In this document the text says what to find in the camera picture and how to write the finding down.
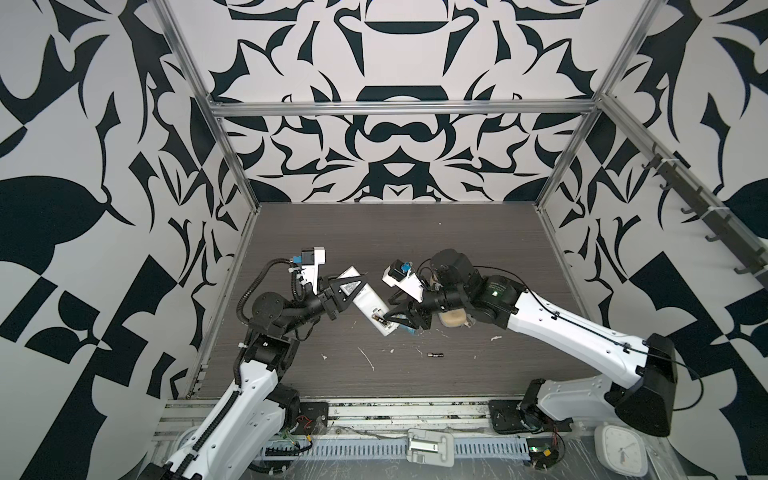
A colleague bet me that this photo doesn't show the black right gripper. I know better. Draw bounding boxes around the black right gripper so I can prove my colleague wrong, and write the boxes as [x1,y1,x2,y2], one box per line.
[383,283,472,328]

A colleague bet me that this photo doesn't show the white remote control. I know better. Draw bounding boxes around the white remote control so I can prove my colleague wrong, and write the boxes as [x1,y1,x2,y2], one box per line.
[353,284,398,337]

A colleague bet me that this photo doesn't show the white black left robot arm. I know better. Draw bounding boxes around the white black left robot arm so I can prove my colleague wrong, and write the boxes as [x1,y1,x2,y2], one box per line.
[139,258,368,479]

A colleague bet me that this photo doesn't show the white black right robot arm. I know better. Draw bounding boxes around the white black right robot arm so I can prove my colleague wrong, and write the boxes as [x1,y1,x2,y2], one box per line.
[382,249,686,437]

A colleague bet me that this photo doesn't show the wooden board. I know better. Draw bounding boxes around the wooden board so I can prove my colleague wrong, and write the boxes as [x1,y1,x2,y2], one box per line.
[438,308,472,328]

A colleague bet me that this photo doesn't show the small green circuit board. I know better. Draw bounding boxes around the small green circuit board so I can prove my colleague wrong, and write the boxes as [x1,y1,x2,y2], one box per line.
[527,435,566,471]

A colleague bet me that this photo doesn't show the white square clock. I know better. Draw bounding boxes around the white square clock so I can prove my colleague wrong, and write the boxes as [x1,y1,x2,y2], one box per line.
[594,424,649,478]

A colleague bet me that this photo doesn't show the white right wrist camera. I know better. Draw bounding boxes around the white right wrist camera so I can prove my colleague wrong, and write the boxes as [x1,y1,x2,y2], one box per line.
[382,260,425,302]

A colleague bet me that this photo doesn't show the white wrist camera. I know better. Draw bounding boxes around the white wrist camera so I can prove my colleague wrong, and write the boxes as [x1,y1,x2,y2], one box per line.
[289,247,326,297]
[382,260,425,302]

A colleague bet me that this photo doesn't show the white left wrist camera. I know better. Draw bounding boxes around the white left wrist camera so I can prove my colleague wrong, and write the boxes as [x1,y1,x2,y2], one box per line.
[289,247,326,297]

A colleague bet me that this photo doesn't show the white mounting bracket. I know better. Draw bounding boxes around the white mounting bracket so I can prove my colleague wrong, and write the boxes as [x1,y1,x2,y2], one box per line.
[406,429,455,468]

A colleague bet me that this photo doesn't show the white slotted cable duct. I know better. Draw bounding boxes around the white slotted cable duct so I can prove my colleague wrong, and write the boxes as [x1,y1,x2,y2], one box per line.
[257,437,530,461]

